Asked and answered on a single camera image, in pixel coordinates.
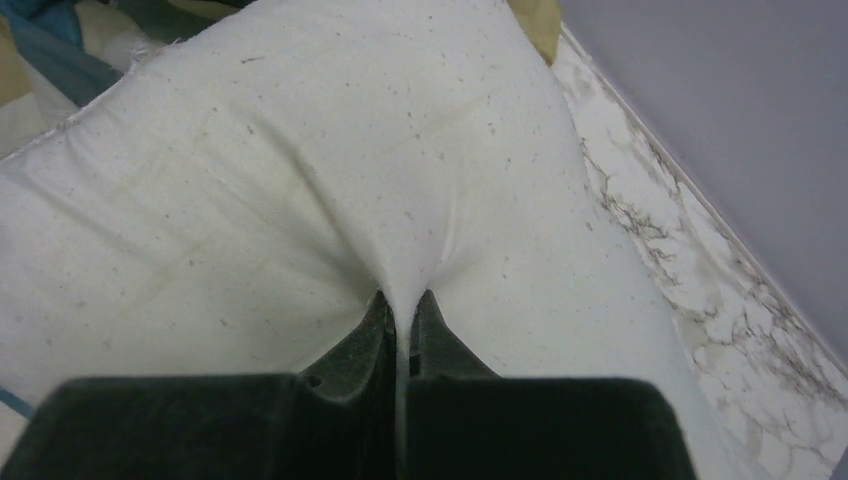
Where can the blue beige checked pillowcase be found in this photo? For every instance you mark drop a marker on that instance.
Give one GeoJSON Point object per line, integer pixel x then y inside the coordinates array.
{"type": "Point", "coordinates": [60, 46]}

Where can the white pillow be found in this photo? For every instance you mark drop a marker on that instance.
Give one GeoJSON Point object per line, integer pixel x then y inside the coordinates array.
{"type": "Point", "coordinates": [331, 185]}

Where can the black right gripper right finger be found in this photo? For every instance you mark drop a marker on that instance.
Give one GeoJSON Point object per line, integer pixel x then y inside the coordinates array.
{"type": "Point", "coordinates": [443, 425]}

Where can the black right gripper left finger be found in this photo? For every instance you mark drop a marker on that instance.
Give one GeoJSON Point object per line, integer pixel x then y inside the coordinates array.
{"type": "Point", "coordinates": [351, 402]}

